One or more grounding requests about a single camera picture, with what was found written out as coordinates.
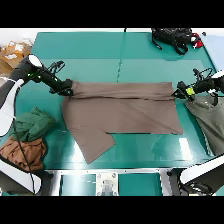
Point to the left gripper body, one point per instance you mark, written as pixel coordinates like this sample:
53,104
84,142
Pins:
63,87

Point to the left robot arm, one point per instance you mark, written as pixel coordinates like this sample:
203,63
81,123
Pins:
10,90

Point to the silver frame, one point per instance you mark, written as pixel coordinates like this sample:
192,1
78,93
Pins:
106,181

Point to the cardboard boxes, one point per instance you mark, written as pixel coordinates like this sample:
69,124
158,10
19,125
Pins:
13,55

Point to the black bag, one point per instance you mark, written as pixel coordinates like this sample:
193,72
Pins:
175,36

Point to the green garment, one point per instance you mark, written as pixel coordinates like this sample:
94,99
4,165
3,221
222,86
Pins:
31,125

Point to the rust brown garment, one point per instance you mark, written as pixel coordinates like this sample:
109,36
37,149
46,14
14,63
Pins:
25,153

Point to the brown T-shirt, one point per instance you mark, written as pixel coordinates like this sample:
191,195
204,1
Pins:
123,113

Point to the olive grey garment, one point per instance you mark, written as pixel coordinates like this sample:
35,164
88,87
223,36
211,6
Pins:
210,120

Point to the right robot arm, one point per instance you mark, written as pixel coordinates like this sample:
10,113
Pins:
206,173

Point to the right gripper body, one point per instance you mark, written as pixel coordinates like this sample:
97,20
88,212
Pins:
185,90

